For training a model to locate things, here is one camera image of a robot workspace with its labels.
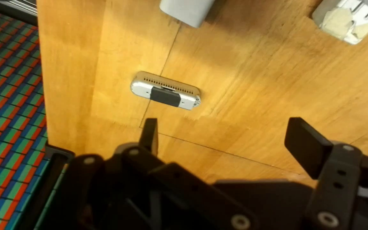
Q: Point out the white power strip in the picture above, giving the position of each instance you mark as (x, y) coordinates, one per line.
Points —
(345, 20)

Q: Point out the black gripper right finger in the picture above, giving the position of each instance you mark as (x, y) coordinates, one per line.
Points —
(341, 179)

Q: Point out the small silver metal device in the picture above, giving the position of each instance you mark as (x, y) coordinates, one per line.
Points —
(143, 87)

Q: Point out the white cube charger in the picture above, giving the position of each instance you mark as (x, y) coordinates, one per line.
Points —
(187, 10)

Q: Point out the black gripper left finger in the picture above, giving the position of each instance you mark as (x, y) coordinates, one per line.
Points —
(134, 170)

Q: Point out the black stand base plate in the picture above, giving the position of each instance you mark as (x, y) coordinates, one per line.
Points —
(47, 186)

